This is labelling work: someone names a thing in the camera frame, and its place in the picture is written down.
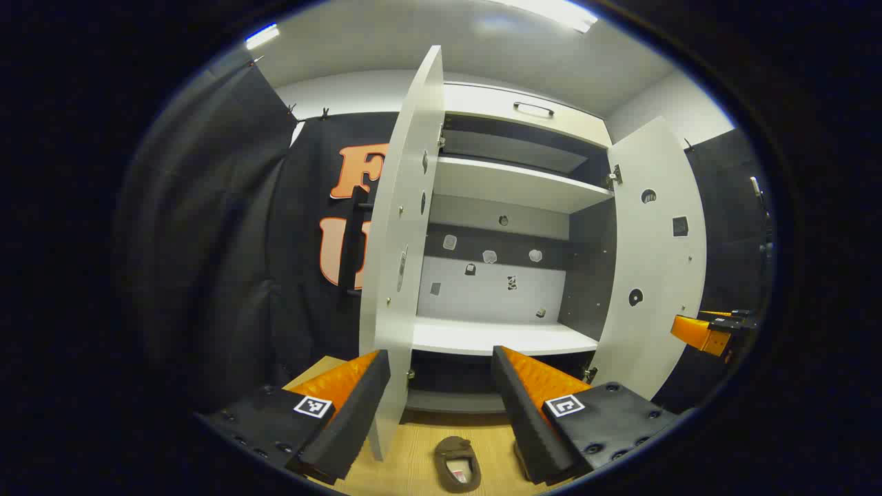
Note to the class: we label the white shoe cabinet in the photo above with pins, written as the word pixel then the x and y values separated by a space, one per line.
pixel 496 186

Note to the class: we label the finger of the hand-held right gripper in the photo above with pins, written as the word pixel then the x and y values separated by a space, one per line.
pixel 696 332

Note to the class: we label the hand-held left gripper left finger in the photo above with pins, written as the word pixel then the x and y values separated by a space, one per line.
pixel 348 420

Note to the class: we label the white cabinet drawer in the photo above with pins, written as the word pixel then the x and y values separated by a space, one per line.
pixel 482 103

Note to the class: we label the ceiling light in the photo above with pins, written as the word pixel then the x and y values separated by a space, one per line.
pixel 558 12
pixel 262 36

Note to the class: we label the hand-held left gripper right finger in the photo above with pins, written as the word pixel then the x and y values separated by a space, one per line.
pixel 527 427

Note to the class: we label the black backdrop cloth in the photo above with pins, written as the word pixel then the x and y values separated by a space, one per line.
pixel 207 241
pixel 723 207

